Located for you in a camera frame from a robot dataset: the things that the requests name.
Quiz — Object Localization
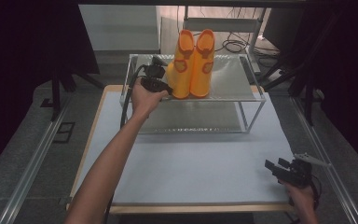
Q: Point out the black floor cables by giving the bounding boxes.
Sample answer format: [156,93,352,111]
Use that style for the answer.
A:
[215,31,282,62]

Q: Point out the black curtain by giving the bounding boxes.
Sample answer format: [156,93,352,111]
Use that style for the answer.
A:
[304,0,358,179]
[0,0,101,181]

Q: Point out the metal mesh shoe rack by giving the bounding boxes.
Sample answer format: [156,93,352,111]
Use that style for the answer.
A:
[119,53,267,135]

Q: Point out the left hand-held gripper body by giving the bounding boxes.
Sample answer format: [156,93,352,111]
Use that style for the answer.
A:
[140,55,169,91]

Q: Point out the white cabinet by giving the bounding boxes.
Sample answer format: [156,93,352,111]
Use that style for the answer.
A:
[78,4,161,52]

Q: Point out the person's right hand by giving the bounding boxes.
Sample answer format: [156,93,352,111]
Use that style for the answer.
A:
[280,179,319,217]

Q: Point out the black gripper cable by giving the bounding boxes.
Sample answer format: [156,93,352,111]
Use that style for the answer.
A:
[119,63,148,129]
[310,175,323,210]

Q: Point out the person's left hand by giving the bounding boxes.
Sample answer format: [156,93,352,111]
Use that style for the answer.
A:
[130,77,169,120]

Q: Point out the aluminium floor rail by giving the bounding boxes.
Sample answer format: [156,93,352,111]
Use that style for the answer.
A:
[291,95,358,224]
[0,92,73,224]

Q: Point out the yellow duck rain boot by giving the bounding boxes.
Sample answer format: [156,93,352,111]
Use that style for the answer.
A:
[189,28,216,99]
[165,29,196,100]

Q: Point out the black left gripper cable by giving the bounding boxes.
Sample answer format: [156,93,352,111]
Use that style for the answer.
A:
[119,63,148,129]

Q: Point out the grey metal frame stand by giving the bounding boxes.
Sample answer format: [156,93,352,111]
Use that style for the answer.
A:
[182,5,267,74]

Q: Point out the black metal stand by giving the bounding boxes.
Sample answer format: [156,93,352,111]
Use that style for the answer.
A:
[40,69,104,123]
[260,59,316,127]

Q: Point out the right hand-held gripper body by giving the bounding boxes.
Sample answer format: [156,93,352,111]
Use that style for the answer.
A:
[274,152,332,189]

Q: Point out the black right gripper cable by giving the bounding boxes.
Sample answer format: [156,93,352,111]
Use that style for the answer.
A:
[310,175,323,210]

